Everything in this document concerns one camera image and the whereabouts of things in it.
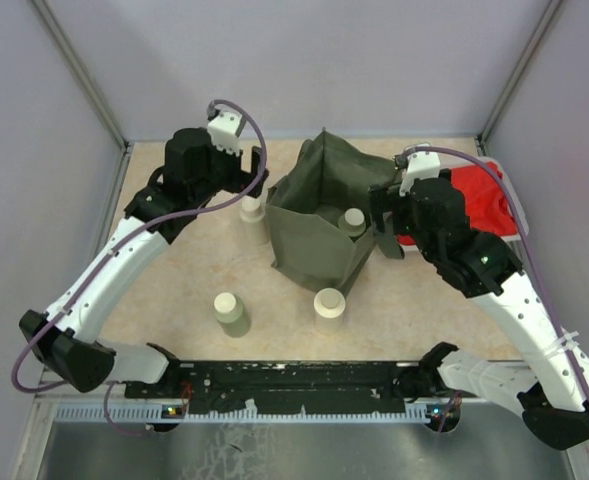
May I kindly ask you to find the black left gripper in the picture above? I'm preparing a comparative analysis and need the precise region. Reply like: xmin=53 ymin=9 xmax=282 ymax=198
xmin=192 ymin=134 xmax=271 ymax=207

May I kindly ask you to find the cream bottle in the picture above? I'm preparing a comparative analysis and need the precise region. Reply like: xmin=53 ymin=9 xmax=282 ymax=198
xmin=313 ymin=288 xmax=346 ymax=334
xmin=239 ymin=196 xmax=269 ymax=245

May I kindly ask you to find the green bottle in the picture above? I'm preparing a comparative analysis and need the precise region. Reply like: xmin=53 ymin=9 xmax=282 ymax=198
xmin=337 ymin=208 xmax=367 ymax=239
xmin=213 ymin=292 xmax=251 ymax=338

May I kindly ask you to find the green canvas bag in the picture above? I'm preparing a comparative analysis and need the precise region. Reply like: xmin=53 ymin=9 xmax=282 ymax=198
xmin=265 ymin=131 xmax=400 ymax=295

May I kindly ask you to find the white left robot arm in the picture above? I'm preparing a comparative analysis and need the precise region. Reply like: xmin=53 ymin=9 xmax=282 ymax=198
xmin=10 ymin=125 xmax=268 ymax=397

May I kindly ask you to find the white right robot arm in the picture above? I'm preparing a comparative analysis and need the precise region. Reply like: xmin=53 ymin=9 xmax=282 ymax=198
xmin=368 ymin=178 xmax=589 ymax=450

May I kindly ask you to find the red cloth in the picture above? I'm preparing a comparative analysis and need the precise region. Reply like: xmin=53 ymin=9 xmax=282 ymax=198
xmin=398 ymin=158 xmax=520 ymax=247

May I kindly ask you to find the white plastic basket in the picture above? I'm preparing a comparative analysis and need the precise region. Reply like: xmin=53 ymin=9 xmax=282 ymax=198
xmin=398 ymin=155 xmax=531 ymax=259

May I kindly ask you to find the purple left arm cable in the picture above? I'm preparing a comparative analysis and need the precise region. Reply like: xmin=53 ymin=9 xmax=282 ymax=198
xmin=12 ymin=98 xmax=270 ymax=437

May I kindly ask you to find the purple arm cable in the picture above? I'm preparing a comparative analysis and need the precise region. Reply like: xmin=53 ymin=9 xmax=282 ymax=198
xmin=396 ymin=145 xmax=589 ymax=449
xmin=12 ymin=98 xmax=270 ymax=437

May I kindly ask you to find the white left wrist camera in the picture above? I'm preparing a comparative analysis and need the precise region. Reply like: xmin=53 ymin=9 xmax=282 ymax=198
xmin=206 ymin=110 xmax=245 ymax=156

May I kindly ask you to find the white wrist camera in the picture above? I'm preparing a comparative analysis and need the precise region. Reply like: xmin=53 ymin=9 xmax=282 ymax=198
xmin=394 ymin=143 xmax=441 ymax=197
xmin=206 ymin=110 xmax=245 ymax=156

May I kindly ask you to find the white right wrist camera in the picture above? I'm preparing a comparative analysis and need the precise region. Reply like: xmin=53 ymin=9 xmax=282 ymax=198
xmin=394 ymin=143 xmax=441 ymax=197

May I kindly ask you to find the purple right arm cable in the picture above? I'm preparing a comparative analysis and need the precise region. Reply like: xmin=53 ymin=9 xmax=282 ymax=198
xmin=396 ymin=145 xmax=589 ymax=449

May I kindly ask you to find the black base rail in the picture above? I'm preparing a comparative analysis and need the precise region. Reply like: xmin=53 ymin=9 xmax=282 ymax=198
xmin=125 ymin=360 xmax=453 ymax=415

